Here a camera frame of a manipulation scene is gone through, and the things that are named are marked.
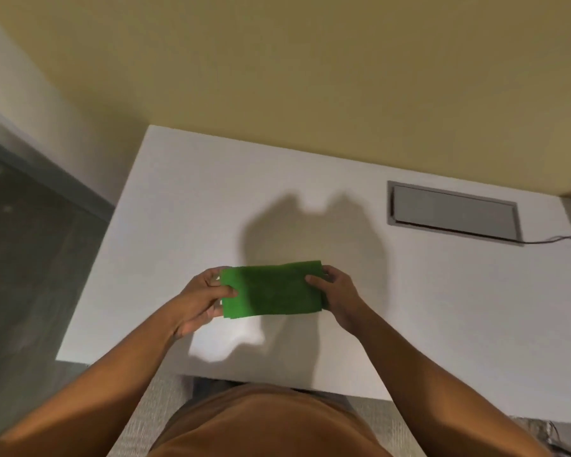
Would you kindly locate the person's left hand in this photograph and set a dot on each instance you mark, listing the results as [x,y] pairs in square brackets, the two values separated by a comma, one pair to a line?
[197,299]

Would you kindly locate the person's left thumb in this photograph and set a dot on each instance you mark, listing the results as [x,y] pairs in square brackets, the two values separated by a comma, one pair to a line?
[221,290]

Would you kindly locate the white desk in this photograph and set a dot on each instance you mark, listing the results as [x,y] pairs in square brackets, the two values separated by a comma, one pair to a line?
[338,261]

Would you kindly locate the person's left forearm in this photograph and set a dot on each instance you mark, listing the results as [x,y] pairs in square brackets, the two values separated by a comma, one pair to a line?
[90,380]

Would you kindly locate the person's brown shirt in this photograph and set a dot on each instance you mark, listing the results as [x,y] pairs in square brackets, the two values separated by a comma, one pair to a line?
[261,423]

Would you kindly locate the green cloth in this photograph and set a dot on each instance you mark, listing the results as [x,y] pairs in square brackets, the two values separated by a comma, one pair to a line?
[273,290]

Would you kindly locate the person's right hand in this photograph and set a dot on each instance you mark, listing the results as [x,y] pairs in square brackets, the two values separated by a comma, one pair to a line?
[342,295]

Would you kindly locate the person's right thumb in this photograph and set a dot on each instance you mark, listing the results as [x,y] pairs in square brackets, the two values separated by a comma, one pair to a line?
[318,282]

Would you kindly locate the person's right forearm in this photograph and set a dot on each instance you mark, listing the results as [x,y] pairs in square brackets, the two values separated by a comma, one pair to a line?
[437,385]

